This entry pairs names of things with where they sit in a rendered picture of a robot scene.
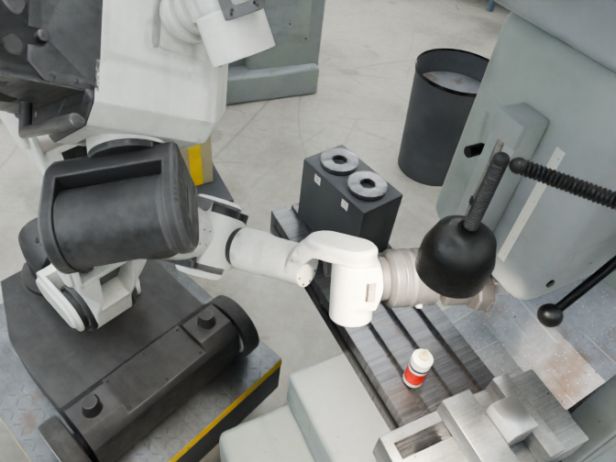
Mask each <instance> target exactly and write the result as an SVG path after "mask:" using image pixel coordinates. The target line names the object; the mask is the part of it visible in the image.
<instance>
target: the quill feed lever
mask: <svg viewBox="0 0 616 462"><path fill-rule="evenodd" d="M614 270H616V255H615V256H614V257H613V258H611V259H610V260H609V261H608V262H607V263H605V264H604V265H603V266H602V267H600V268H599V269H598V270H597V271H595V272H594V273H593V274H592V275H590V276H589V277H588V278H587V279H585V280H584V281H583V282H582V283H580V284H579V285H578V286H577V287H576V288H575V289H574V290H573V291H571V292H570V293H569V294H568V295H566V296H565V297H564V298H563V299H561V300H560V301H559V302H558V303H556V304H553V303H545V304H543V305H541V306H540V307H539V309H538V310H537V319H538V321H539V322H540V324H541V325H543V326H546V327H556V326H559V325H560V324H561V323H562V321H563V318H564V315H563V312H564V311H565V309H567V308H568V307H569V306H570V305H572V304H573V303H574V302H575V301H577V300H578V299H579V298H580V297H582V296H583V295H584V294H585V293H587V292H588V291H589V290H591V289H592V288H593V287H594V286H596V285H597V284H598V283H599V282H601V281H602V280H603V279H605V278H606V277H607V276H608V275H610V274H611V273H612V272H613V271H614Z"/></svg>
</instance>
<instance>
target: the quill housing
mask: <svg viewBox="0 0 616 462"><path fill-rule="evenodd" d="M518 103H527V104H528V105H529V106H531V107H532V108H533V109H535V110H536V111H537V112H539V113H540V114H541V115H543V116H545V117H546V118H547V119H548V120H549V124H548V126H547V128H546V130H545V132H544V134H543V136H542V138H541V140H540V142H539V143H538V145H537V147H536V149H535V151H534V153H533V155H532V157H531V159H530V162H532V161H533V163H534V164H535V163H538V165H543V167H545V166H546V167H547V169H549V168H551V169H552V170H556V171H560V172H561V173H565V175H568V174H569V175H570V177H571V176H574V177H575V178H579V179H580V180H583V181H584V182H586V181H588V183H591V182H592V183H593V185H595V184H597V185H598V186H602V188H607V189H608V190H610V189H611V190H612V191H613V192H615V191H616V73H615V72H613V71H611V70H609V69H608V68H606V67H604V66H603V65H601V64H599V63H598V62H596V61H594V60H593V59H591V58H589V57H588V56H586V55H584V54H583V53H581V52H579V51H578V50H576V49H574V48H572V47H570V46H568V45H567V44H566V43H564V42H563V41H561V40H559V39H558V38H555V37H554V36H552V35H550V34H548V33H547V32H545V31H543V30H542V29H540V28H539V27H537V26H535V25H534V24H532V23H530V22H528V21H527V20H525V19H523V18H522V17H520V16H518V15H516V14H514V13H513V12H512V11H511V12H510V13H509V14H508V15H507V17H506V19H505V20H504V22H503V25H502V28H501V30H500V34H499V36H498V39H497V42H496V44H495V47H494V50H493V51H492V54H491V57H490V59H489V64H488V66H487V69H486V71H485V73H484V76H483V79H482V81H481V84H480V87H479V88H478V93H477V95H476V98H475V101H474V104H473V105H472V108H471V111H470V113H469V116H468V119H467V122H466V125H465V127H464V130H463V133H462V135H461V138H460V140H459V142H458V145H457V148H456V152H455V155H454V157H453V159H452V162H451V164H450V167H449V170H448V172H447V175H446V177H445V181H444V184H443V186H442V189H441V192H440V193H439V196H438V199H437V203H436V212H437V215H438V216H439V218H440V219H442V218H444V217H446V216H449V215H455V214H456V212H457V209H458V207H459V205H460V203H461V200H462V198H463V195H464V193H465V191H466V188H467V187H468V183H469V181H470V178H471V176H472V174H473V171H474V169H475V168H476V165H477V163H478V160H479V157H480V155H478V156H476V157H472V158H467V157H466V156H465V154H464V148H465V147H466V146H469V145H473V144H477V143H480V142H481V143H483V144H485V143H486V141H487V139H488V136H489V134H490V132H489V128H490V124H491V122H492V119H493V117H494V115H495V113H496V111H497V108H498V107H500V106H507V105H515V104H518ZM493 234H494V236H495V238H496V241H497V248H496V264H495V268H494V270H493V271H492V273H491V275H492V276H493V277H494V278H495V279H496V280H497V281H498V282H499V283H500V284H501V286H502V287H503V288H504V289H505V290H506V291H507V292H508V293H510V294H511V295H512V296H513V297H515V298H517V299H521V300H531V299H534V298H537V297H540V296H542V295H544V294H547V293H549V292H552V291H554V290H556V289H558V288H561V287H563V286H565V285H568V284H569V283H571V282H574V281H577V280H579V279H582V278H584V277H586V276H588V275H590V274H592V273H594V272H595V271H597V270H598V269H599V268H600V267H602V266H603V265H604V264H605V263H607V262H608V261H609V260H610V259H612V258H613V257H614V256H615V255H616V210H615V209H611V208H610V207H606V205H603V206H602V205H601V204H600V203H599V204H597V203H596V202H595V203H593V202H592V201H591V200H590V201H588V199H587V198H586V199H583V198H582V197H578V196H577V195H574V194H573V193H571V194H569V192H565V191H564V190H563V191H560V189H559V188H558V189H556V187H551V185H546V183H544V184H542V182H541V181H540V182H538V181H534V180H533V179H529V178H528V177H526V178H525V177H524V175H523V176H522V177H521V178H520V180H519V182H518V184H517V186H516V188H515V190H514V192H513V194H512V196H511V199H510V200H509V202H508V204H507V206H506V208H505V210H504V212H503V214H502V215H501V217H500V220H499V222H498V223H497V225H496V227H495V229H494V231H493Z"/></svg>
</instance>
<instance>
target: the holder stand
mask: <svg viewBox="0 0 616 462"><path fill-rule="evenodd" d="M402 197H403V195H402V193H401V192H399V191H398V190H397V189H396V188H394V187H393V186H392V185H391V184H389V183H388V182H387V181H386V180H384V179H383V178H382V177H381V176H380V175H378V173H377V172H375V171H374V170H373V169H372V168H371V167H370V166H368V165H367V164H366V163H365V162H364V161H362V160H361V159H360V158H359V157H357V156H356V155H355V154H354V153H352V152H351V151H350V150H349V149H348V148H346V147H345V146H344V145H339V146H336V147H334V148H330V149H328V150H325V151H323V152H320V153H317V154H315V155H312V156H310V157H308V158H305V159H304V160H303V168H302V185H301V193H300V201H299V210H298V216H299V217H300V218H301V219H302V220H303V221H304V222H305V223H306V224H307V225H308V226H309V227H310V228H311V229H312V230H313V231H314V232H317V231H334V232H337V233H341V234H345V235H349V236H352V237H359V238H363V239H366V240H368V241H370V242H372V243H373V244H374V245H375V246H376V247H377V249H378V253H381V252H383V251H384V250H385V249H387V246H388V244H389V241H390V237H391V232H392V229H393V226H394V223H395V220H396V217H397V213H398V211H399V208H400V205H401V201H402Z"/></svg>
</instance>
